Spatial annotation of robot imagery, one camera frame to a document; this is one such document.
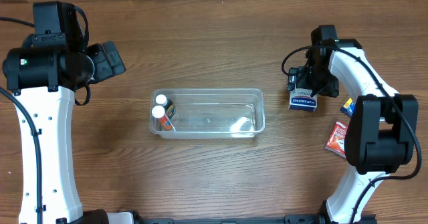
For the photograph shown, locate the blue yellow VapoDrops box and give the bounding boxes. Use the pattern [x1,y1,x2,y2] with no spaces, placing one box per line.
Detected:
[340,98,355,117]

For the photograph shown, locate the white Hansaplast plaster box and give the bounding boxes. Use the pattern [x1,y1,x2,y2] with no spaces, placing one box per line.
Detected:
[289,88,317,112]

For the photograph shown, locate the red white packet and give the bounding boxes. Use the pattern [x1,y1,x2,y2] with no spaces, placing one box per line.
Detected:
[324,121,348,158]

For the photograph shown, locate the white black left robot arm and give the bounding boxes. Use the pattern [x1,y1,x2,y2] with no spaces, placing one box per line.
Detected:
[1,1,134,223]

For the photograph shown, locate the orange bottle white cap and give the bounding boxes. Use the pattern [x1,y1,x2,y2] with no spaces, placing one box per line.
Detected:
[151,106,173,131]

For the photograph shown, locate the clear plastic container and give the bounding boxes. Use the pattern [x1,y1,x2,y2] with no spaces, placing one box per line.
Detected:
[150,88,265,139]

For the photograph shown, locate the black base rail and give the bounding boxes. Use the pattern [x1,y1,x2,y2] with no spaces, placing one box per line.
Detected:
[110,210,377,224]

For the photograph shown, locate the dark bottle white cap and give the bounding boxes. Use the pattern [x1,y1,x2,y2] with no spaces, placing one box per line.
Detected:
[155,94,176,119]

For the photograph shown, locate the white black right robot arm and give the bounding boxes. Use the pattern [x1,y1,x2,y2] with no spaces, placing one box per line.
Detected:
[283,25,422,223]

